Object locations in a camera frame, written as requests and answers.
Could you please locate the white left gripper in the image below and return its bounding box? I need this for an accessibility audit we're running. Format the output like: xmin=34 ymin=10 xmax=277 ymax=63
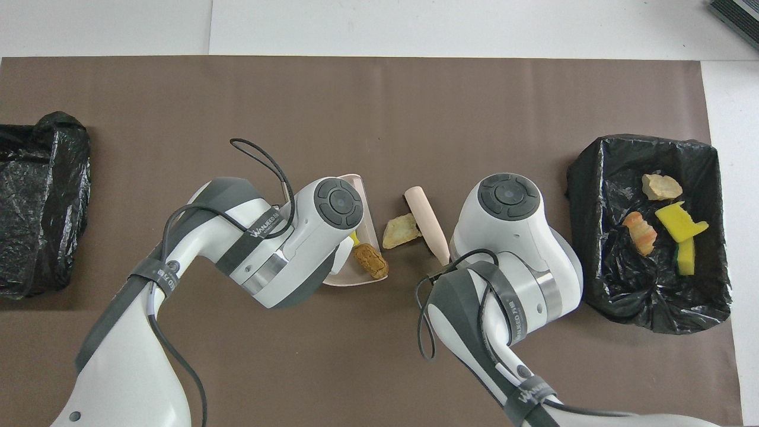
xmin=325 ymin=237 xmax=356 ymax=276

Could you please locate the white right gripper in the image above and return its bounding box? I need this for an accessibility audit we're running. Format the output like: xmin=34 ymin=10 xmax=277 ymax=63
xmin=424 ymin=232 xmax=476 ymax=284

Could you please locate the brown oval sponge piece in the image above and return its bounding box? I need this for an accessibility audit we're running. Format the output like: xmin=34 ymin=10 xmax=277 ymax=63
xmin=353 ymin=243 xmax=389 ymax=280

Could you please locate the beige plastic dustpan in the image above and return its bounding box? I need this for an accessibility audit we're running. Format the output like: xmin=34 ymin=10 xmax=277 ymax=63
xmin=322 ymin=173 xmax=391 ymax=288

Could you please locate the pale yellow sponge chunk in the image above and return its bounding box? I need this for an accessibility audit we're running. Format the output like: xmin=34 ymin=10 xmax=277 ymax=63
xmin=382 ymin=213 xmax=423 ymax=250
xmin=642 ymin=173 xmax=684 ymax=202
xmin=622 ymin=211 xmax=658 ymax=257

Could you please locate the notched yellow sponge piece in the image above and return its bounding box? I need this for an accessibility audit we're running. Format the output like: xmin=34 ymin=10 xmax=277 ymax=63
xmin=655 ymin=201 xmax=710 ymax=243

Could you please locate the black bag lined bin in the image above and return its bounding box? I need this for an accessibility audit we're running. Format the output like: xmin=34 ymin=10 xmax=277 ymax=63
xmin=0 ymin=111 xmax=91 ymax=300
xmin=565 ymin=134 xmax=732 ymax=336

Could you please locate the brown paper table mat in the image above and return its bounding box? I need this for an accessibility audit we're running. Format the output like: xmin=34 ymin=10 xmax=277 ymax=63
xmin=0 ymin=56 xmax=744 ymax=427

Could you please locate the grey ribbed device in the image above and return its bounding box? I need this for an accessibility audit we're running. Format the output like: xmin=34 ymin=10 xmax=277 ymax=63
xmin=707 ymin=0 xmax=759 ymax=51

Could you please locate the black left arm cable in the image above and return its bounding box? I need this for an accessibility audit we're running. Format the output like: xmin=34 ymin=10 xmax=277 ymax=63
xmin=161 ymin=138 xmax=297 ymax=427

